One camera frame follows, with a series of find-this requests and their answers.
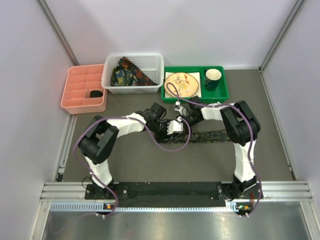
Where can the dark orange leaf tie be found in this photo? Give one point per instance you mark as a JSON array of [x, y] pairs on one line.
[[142, 79]]

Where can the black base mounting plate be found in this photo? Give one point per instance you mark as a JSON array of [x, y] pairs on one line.
[[179, 194]]

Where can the green plastic tray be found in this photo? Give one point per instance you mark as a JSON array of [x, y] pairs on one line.
[[220, 94]]

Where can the pink divided organizer box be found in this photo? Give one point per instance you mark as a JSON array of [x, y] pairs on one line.
[[80, 81]]

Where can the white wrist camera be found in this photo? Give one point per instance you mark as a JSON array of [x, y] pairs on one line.
[[175, 126], [180, 109]]

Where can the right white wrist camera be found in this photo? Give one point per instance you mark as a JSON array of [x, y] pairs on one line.
[[180, 109]]

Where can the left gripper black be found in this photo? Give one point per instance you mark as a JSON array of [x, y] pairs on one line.
[[163, 136]]

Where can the white perforated plastic basket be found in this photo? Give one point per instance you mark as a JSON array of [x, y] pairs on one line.
[[151, 64]]

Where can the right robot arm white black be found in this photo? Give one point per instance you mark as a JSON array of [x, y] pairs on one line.
[[242, 128]]

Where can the blue yellow floral tie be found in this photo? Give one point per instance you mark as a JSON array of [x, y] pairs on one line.
[[122, 77]]

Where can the right aluminium corner post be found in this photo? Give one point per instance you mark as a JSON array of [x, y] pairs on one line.
[[297, 7]]

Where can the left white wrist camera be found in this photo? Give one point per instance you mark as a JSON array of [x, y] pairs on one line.
[[175, 126]]

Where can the left aluminium corner post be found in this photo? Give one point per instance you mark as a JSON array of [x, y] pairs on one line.
[[57, 30]]

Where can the rolled black tie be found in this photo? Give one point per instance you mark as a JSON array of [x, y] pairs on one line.
[[95, 94]]

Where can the white paper napkin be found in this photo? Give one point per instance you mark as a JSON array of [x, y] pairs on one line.
[[199, 85]]

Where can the aluminium frame rail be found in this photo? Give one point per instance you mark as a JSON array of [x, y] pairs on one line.
[[273, 191]]

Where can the beige floral plate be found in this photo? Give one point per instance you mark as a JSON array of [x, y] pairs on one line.
[[182, 85]]

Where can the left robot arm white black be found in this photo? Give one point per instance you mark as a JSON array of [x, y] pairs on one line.
[[98, 143]]

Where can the white slotted cable duct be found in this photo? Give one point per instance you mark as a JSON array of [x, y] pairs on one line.
[[103, 207]]

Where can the dark green mug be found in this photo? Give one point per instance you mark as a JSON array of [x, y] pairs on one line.
[[212, 79]]

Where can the green floral tie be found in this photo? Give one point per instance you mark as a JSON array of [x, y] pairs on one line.
[[213, 136]]

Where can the aluminium corner post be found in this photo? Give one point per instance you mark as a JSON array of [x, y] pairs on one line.
[[297, 7], [57, 30]]

